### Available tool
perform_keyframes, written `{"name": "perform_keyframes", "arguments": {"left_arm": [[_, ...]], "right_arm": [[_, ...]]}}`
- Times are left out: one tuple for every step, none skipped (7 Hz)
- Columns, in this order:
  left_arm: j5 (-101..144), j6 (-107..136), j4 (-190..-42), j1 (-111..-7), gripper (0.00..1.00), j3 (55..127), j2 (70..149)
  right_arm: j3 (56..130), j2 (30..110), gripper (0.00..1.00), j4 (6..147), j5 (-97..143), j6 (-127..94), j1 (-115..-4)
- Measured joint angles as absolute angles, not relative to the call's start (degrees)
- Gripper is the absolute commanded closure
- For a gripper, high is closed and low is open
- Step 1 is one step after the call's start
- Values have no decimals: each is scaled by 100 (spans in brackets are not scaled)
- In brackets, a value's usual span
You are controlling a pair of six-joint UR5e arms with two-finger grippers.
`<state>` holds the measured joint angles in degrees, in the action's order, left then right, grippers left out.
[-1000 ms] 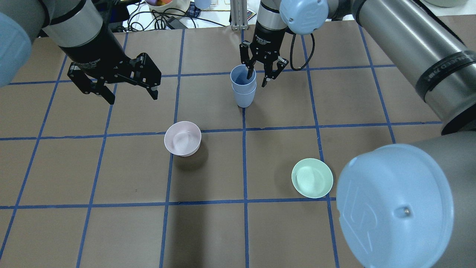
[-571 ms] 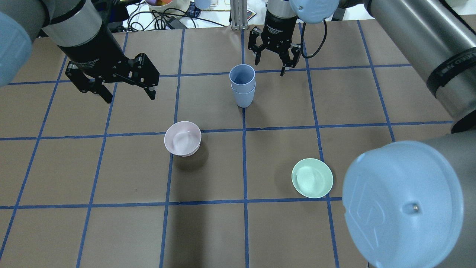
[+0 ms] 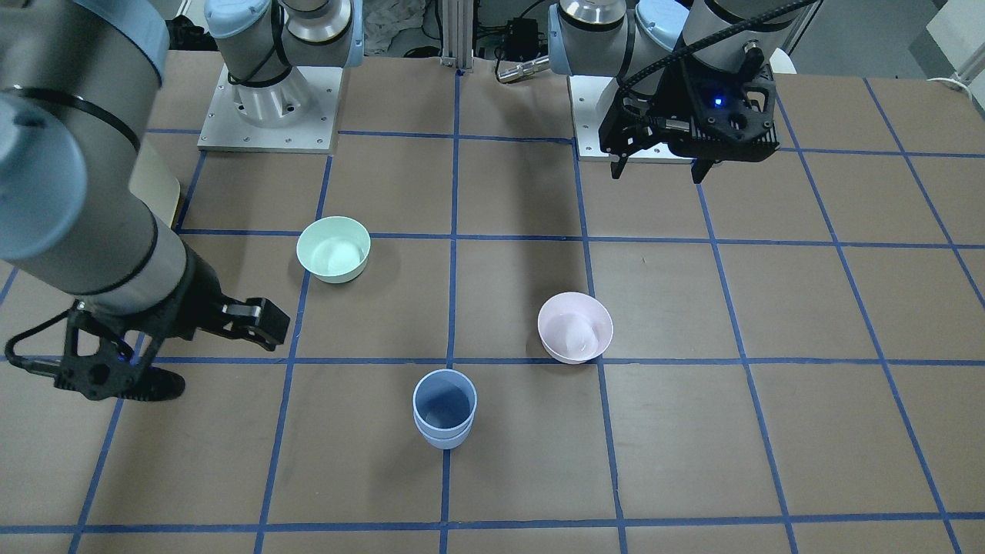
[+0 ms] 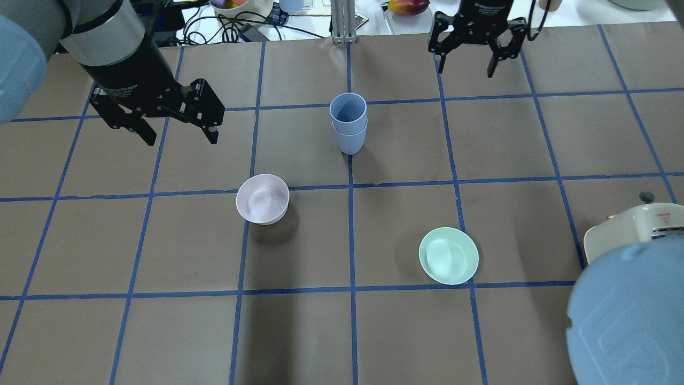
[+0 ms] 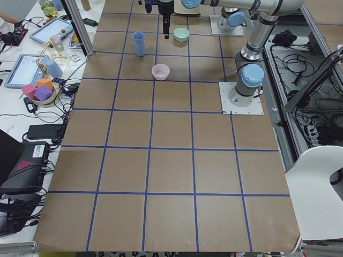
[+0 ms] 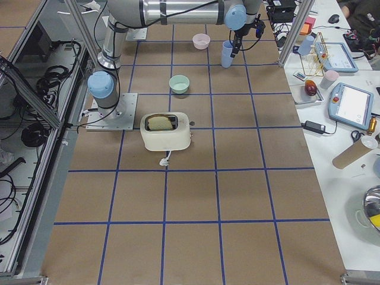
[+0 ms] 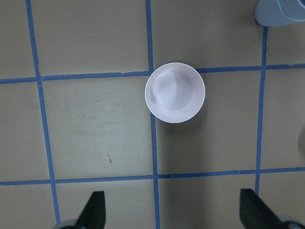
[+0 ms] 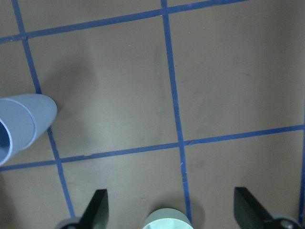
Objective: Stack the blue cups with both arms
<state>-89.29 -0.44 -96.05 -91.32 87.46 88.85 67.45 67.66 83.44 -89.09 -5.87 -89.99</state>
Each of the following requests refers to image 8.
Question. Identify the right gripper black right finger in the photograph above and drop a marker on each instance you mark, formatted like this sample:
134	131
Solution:
249	213

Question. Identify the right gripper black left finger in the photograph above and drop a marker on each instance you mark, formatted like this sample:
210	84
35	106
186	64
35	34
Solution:
96	215

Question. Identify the mint green bowl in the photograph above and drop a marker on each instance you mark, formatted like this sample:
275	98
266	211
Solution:
167	218

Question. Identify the blue cup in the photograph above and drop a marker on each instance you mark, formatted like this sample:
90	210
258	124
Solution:
37	113
16	129

